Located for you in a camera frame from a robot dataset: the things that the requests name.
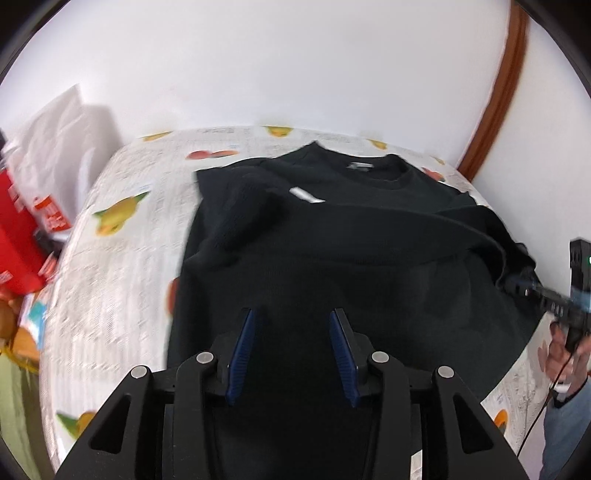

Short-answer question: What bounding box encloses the black sweatshirt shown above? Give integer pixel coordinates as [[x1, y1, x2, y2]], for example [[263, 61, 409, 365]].
[[166, 142, 548, 480]]

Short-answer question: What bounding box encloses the fruit print tablecloth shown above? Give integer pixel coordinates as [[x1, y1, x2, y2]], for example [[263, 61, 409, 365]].
[[39, 126, 561, 472]]

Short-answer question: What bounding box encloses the person's right forearm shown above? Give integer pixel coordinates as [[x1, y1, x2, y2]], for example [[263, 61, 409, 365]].
[[540, 376, 591, 480]]

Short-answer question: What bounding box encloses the white plastic bag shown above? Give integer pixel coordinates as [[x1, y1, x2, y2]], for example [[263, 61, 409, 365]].
[[2, 83, 123, 232]]

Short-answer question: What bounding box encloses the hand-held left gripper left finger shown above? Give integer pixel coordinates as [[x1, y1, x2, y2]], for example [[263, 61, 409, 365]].
[[54, 308, 258, 480]]

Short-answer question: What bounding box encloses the red paper bag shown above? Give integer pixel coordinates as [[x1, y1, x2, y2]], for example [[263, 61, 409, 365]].
[[0, 168, 47, 296]]

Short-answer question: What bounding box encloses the blue and white box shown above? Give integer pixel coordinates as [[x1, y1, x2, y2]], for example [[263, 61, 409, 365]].
[[21, 295, 49, 344]]

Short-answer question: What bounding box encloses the green blanket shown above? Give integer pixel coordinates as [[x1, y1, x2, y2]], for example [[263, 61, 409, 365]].
[[0, 355, 51, 480]]

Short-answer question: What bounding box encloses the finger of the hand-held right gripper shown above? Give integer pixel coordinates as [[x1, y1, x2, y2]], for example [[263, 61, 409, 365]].
[[503, 273, 574, 320]]

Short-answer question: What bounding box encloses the brown wooden door frame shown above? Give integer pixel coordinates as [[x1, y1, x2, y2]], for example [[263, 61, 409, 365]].
[[457, 4, 529, 178]]

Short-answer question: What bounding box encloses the person's right hand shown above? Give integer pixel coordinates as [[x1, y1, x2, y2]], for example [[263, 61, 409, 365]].
[[545, 320, 591, 398]]

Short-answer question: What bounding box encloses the thin black cable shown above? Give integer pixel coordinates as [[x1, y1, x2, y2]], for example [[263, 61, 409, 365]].
[[516, 342, 571, 457]]

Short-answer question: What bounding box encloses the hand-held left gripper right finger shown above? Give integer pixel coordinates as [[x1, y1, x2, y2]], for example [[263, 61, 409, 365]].
[[328, 308, 531, 480]]

